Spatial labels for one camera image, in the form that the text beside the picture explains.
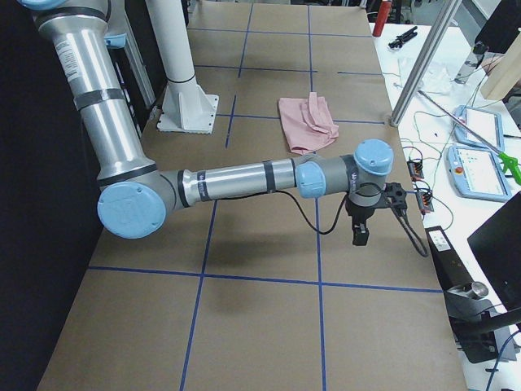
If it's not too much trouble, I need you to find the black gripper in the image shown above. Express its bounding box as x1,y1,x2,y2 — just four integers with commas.
345,199,387,246

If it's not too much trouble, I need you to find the aluminium frame post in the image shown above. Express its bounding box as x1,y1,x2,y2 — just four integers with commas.
389,0,462,127

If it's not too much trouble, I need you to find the orange connector board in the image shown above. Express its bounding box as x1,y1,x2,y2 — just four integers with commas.
407,160,424,182
415,187,434,215

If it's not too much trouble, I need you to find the silver metal cup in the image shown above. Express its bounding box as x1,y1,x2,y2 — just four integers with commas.
469,281,489,300

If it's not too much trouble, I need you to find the pink Snoopy t-shirt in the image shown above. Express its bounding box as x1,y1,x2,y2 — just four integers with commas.
278,92,339,155

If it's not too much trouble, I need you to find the right black braided cable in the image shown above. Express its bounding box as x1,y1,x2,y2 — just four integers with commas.
203,181,430,258

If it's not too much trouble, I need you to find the near orange connector board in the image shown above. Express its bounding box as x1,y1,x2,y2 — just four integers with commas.
415,187,434,215

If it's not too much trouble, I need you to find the black box device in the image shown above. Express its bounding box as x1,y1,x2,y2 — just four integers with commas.
425,226,473,291

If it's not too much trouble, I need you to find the green handled grabber stick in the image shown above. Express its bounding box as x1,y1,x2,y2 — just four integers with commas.
418,90,521,185

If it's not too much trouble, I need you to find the far orange connector board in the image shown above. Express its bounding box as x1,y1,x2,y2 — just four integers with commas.
407,160,424,182

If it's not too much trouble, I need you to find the blue teach pendant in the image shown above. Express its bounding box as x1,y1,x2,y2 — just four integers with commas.
446,145,512,203
453,105,505,151

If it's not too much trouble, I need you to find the far blue teach pendant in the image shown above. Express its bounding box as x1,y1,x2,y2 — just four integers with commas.
453,105,505,151

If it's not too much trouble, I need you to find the clear water bottle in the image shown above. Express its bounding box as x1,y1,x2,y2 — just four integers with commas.
454,41,488,84

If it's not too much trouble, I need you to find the wooden beam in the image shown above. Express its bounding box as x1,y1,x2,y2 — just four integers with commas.
480,28,520,100

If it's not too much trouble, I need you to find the black pliers tool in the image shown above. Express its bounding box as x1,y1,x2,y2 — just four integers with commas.
387,26,418,50

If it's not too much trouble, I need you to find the red bottle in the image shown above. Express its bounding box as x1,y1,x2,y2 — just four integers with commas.
372,0,392,37

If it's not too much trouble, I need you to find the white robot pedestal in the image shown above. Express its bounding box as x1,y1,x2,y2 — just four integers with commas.
146,0,219,134

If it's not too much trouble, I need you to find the near blue teach pendant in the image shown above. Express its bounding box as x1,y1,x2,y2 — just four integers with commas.
446,145,512,203

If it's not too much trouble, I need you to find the black monitor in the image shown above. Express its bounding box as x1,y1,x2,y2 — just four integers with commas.
467,194,520,310

